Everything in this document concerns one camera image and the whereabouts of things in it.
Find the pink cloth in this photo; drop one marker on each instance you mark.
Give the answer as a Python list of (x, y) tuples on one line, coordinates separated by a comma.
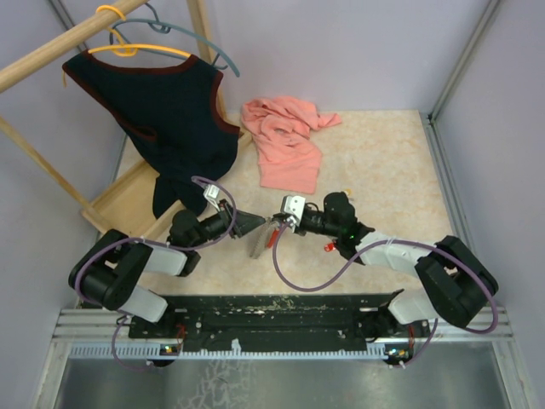
[(281, 128)]

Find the yellow clothes hanger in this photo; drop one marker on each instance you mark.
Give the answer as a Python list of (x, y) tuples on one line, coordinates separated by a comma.
[(122, 48)]

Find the dark navy vest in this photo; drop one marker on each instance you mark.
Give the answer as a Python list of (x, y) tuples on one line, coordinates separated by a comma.
[(171, 117)]

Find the wooden clothes rack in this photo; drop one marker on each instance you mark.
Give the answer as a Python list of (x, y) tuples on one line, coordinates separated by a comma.
[(60, 151)]

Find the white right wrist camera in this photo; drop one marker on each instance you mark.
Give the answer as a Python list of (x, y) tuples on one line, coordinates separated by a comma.
[(292, 209)]

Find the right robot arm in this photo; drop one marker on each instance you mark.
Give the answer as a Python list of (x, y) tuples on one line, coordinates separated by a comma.
[(455, 283)]

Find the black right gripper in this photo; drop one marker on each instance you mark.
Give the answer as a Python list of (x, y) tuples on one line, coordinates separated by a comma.
[(300, 227)]

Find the grey-blue clothes hanger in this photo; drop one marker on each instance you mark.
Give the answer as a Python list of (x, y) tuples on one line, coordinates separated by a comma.
[(200, 32)]

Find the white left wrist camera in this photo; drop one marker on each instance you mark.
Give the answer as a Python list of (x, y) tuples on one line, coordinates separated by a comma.
[(211, 194)]

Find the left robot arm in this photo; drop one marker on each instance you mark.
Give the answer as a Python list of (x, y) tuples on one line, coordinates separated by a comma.
[(108, 274)]

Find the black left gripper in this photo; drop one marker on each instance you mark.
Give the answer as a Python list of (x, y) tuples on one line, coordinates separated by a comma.
[(246, 222)]

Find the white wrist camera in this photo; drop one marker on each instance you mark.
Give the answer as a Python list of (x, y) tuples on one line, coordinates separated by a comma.
[(292, 209), (211, 194)]

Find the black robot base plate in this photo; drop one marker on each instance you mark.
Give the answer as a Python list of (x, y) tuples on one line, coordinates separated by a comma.
[(278, 323)]

